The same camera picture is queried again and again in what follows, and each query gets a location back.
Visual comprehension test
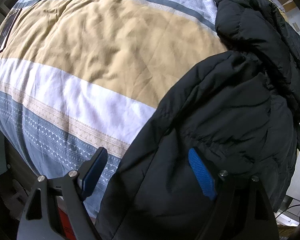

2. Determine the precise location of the striped blue yellow duvet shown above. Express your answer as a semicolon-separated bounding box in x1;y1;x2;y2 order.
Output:
0;0;225;217

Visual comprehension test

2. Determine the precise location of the black puffer down coat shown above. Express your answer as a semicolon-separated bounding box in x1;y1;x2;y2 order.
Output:
96;0;300;239

